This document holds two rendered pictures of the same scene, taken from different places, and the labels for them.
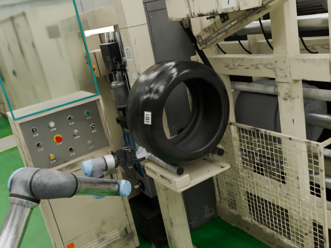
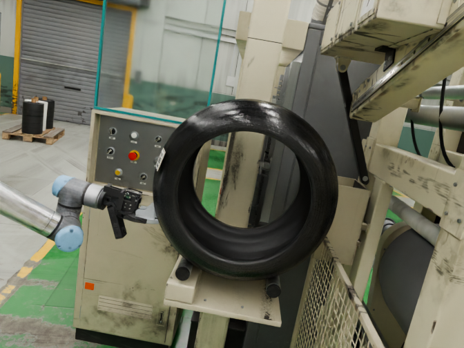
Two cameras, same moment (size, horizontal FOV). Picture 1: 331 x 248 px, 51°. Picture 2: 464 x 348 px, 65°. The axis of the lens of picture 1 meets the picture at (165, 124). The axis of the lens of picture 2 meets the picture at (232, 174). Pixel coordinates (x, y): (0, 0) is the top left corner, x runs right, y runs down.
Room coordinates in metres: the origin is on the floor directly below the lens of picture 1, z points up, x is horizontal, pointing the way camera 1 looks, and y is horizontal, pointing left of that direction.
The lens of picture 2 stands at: (0.81, -0.60, 1.45)
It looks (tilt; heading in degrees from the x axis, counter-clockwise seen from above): 12 degrees down; 29
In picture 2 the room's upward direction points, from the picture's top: 10 degrees clockwise
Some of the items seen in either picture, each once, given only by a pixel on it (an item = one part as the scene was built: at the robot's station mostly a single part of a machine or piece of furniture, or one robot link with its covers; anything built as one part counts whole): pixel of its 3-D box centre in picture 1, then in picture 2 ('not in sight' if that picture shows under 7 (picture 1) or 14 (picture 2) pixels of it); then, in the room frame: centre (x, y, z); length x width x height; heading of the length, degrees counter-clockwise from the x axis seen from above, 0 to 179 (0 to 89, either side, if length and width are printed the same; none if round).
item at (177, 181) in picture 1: (165, 172); (189, 266); (1.80, 0.06, 0.84); 0.36 x 0.09 x 0.06; 28
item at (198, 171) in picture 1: (186, 169); (226, 284); (1.87, -0.07, 0.80); 0.37 x 0.36 x 0.02; 118
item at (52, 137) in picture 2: not in sight; (37, 117); (4.94, 6.14, 0.38); 1.20 x 0.80 x 0.76; 45
